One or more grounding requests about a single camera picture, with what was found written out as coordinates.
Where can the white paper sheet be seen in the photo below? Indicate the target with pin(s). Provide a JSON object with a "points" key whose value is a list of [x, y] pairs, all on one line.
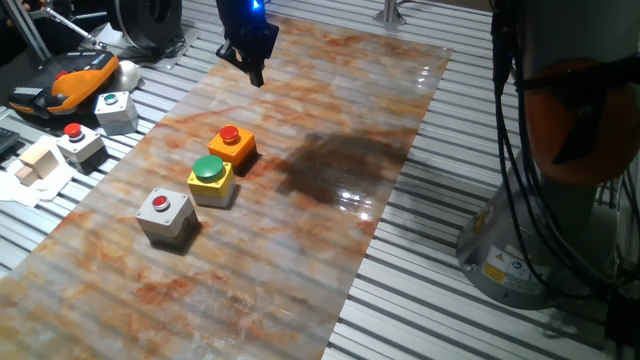
{"points": [[50, 190]]}

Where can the white dome object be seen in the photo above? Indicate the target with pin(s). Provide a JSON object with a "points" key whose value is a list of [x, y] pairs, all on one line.
{"points": [[127, 75]]}

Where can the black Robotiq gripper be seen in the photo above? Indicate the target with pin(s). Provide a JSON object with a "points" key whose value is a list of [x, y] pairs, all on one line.
{"points": [[247, 30]]}

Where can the black round device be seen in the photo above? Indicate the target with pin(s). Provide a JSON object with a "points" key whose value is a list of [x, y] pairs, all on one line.
{"points": [[145, 20]]}

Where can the grey box red mushroom button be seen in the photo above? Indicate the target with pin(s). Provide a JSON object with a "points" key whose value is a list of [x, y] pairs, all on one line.
{"points": [[82, 147]]}

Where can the grey metal base plate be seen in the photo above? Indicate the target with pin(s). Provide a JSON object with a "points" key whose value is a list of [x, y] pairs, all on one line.
{"points": [[112, 41]]}

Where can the aluminium post with foot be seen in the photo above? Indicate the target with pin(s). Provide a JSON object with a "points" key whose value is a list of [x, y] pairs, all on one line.
{"points": [[389, 12]]}

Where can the yellow box green mushroom button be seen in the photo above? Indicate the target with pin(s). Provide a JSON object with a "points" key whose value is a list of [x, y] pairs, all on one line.
{"points": [[210, 187]]}

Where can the small wooden block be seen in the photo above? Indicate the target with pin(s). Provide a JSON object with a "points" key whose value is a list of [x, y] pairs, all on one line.
{"points": [[26, 176]]}

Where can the thin metal tripod rod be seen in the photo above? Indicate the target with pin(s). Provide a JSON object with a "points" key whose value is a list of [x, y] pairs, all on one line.
{"points": [[70, 25]]}

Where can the slanted aluminium frame strut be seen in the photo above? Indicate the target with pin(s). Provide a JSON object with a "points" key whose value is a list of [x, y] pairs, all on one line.
{"points": [[27, 30]]}

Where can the marble pattern mat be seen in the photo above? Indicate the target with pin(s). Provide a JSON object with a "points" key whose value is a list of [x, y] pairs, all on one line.
{"points": [[310, 100]]}

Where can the large wooden block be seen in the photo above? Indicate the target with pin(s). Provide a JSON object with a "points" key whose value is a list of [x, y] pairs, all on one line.
{"points": [[42, 160]]}

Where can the orange box red mushroom button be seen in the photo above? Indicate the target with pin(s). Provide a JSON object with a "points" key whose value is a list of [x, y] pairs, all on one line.
{"points": [[225, 147]]}

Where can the orange black teach pendant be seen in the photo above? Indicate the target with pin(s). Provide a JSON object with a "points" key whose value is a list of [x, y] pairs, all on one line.
{"points": [[75, 82]]}

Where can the grey box small green button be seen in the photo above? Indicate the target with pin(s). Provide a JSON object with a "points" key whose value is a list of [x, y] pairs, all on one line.
{"points": [[117, 117]]}

